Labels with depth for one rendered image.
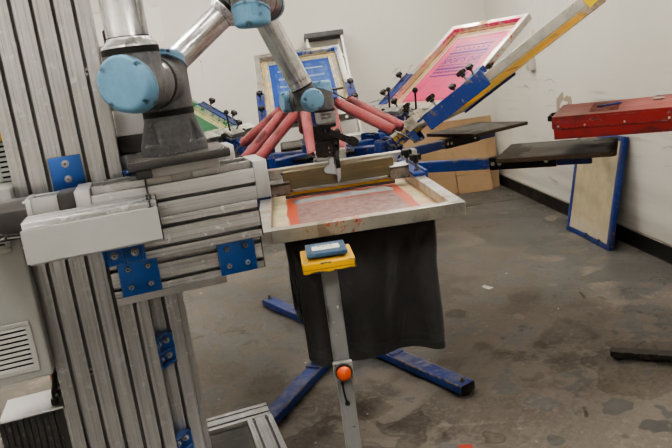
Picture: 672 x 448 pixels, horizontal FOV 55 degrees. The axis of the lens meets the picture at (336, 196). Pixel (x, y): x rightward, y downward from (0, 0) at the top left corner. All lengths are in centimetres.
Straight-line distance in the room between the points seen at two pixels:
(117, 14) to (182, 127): 28
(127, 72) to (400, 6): 539
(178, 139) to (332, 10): 511
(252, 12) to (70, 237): 57
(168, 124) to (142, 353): 63
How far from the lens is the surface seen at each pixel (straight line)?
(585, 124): 263
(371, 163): 234
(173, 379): 189
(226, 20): 220
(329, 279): 160
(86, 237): 139
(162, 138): 149
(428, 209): 180
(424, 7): 665
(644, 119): 262
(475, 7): 678
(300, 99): 213
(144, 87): 135
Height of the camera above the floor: 140
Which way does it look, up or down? 11 degrees down
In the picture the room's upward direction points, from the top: 8 degrees counter-clockwise
